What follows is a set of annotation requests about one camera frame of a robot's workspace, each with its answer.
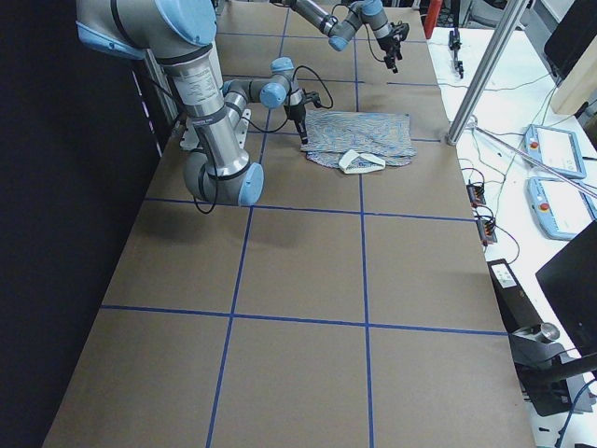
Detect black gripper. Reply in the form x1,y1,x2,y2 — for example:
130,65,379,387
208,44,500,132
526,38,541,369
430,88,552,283
378,21,410,73
284,89,322,145

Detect navy white striped polo shirt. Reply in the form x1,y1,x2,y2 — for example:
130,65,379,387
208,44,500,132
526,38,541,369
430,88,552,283
301,111,417,175

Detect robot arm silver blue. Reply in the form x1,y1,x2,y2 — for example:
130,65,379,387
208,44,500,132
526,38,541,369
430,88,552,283
76,0,320,206
271,0,410,74

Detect black reacher gripper tool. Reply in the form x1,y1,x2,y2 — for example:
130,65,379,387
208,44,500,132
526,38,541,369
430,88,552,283
449,26,465,79

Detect red cylinder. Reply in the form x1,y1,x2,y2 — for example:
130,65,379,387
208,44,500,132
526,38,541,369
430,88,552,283
423,0,443,39

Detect red circuit board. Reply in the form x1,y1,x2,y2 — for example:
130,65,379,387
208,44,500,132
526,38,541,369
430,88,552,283
465,183,486,208
476,217,497,247

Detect far teach pendant tablet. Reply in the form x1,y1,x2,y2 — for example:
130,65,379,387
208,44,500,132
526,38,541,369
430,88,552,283
524,124,587,179

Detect teach pendant tablet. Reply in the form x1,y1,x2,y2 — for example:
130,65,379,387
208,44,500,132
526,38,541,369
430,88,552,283
524,124,587,179
526,176,596,241

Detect brown paper table cover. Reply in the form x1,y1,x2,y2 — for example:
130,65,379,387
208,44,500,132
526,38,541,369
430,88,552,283
45,2,534,447

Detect near teach pendant tablet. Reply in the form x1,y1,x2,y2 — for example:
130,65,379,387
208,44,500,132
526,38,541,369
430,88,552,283
526,176,596,241

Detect black box with white label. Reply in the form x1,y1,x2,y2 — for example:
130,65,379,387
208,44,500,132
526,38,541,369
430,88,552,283
487,259,543,333

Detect black monitor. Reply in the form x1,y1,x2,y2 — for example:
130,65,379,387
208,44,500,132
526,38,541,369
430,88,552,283
535,222,596,355

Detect black monitor stand clamp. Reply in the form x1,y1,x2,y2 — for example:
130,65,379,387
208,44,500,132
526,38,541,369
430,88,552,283
508,331,596,417

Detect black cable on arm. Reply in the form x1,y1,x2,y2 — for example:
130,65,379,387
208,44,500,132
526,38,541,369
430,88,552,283
330,2,388,64
193,64,335,216

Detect aluminium frame post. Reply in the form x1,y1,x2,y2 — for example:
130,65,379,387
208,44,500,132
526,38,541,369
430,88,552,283
446,0,528,146

